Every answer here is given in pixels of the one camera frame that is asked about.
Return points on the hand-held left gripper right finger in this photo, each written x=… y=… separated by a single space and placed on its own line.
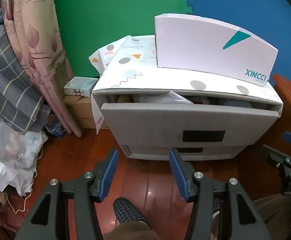
x=179 y=177

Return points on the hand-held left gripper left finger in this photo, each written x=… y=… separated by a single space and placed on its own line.
x=109 y=177

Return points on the white cardboard box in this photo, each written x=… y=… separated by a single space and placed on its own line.
x=198 y=45

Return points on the narrow grey drawer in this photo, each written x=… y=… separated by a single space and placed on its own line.
x=160 y=153

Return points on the grey drawer cabinet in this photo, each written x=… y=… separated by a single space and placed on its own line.
x=125 y=150

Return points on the person's right leg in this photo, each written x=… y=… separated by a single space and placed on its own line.
x=278 y=217

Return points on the person's leg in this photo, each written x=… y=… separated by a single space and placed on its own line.
x=278 y=217
x=133 y=232

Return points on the plaid slipper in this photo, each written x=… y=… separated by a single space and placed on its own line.
x=130 y=212
x=215 y=205

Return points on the orange wooden furniture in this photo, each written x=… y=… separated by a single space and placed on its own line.
x=290 y=97

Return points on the person's left leg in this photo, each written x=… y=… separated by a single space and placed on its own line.
x=133 y=232

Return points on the brown cardboard box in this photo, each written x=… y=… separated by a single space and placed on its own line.
x=83 y=112

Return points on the blue packet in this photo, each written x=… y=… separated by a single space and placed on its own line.
x=56 y=128

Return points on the small light blue box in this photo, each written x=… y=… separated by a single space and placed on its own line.
x=81 y=86

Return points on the pale printed white sheet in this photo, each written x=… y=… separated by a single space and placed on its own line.
x=8 y=150

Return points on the white patterned cover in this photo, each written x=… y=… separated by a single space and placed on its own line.
x=135 y=62

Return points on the grey plaid blanket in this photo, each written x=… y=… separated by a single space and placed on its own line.
x=5 y=80

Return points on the blue foam mat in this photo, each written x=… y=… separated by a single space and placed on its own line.
x=240 y=2

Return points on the green foam mat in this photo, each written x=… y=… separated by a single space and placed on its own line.
x=105 y=17

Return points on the pink floral quilt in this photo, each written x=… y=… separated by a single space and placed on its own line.
x=33 y=35

